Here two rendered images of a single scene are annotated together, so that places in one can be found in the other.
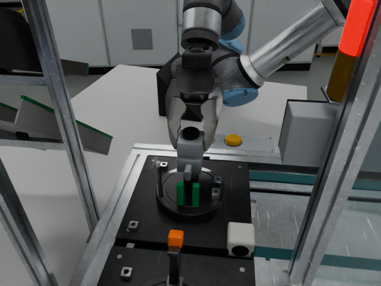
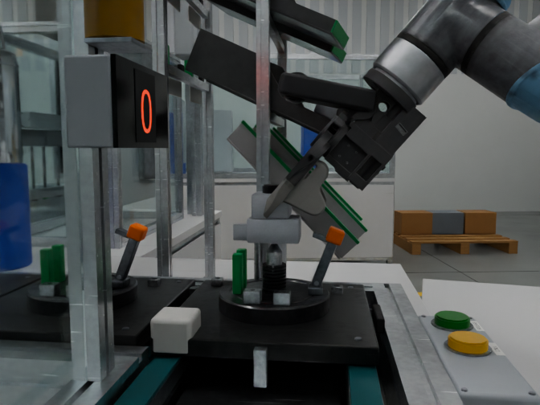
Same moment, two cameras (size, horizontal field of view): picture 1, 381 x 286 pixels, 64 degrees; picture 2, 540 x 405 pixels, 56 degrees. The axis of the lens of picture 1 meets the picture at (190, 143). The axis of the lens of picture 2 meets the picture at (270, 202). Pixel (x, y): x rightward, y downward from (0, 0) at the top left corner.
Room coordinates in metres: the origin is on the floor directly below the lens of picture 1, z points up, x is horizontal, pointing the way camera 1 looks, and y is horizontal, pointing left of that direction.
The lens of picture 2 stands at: (0.44, -0.63, 1.17)
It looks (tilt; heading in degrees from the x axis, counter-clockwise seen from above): 6 degrees down; 90
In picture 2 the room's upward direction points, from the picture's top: straight up
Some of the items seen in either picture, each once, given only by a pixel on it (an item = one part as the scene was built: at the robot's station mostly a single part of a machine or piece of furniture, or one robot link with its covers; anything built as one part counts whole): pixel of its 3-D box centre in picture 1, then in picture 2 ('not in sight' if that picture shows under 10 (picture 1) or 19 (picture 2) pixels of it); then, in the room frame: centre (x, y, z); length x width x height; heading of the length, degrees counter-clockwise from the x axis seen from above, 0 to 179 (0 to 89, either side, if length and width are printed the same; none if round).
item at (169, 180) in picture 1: (190, 191); (274, 298); (0.44, 0.00, 0.98); 0.14 x 0.14 x 0.02
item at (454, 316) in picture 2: not in sight; (452, 323); (0.65, -0.04, 0.96); 0.04 x 0.04 x 0.02
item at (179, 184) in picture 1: (180, 193); (241, 267); (0.40, 0.02, 1.01); 0.01 x 0.01 x 0.05; 83
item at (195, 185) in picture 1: (195, 194); (238, 273); (0.40, -0.01, 1.01); 0.01 x 0.01 x 0.05; 83
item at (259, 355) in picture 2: (252, 208); (260, 366); (0.43, -0.13, 0.95); 0.01 x 0.01 x 0.04; 83
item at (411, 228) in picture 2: not in sight; (451, 230); (2.59, 5.30, 0.20); 1.20 x 0.80 x 0.41; 3
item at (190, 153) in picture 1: (190, 150); (266, 212); (0.43, 0.00, 1.09); 0.08 x 0.04 x 0.07; 173
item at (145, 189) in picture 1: (190, 198); (274, 313); (0.44, 0.00, 0.96); 0.24 x 0.24 x 0.02; 83
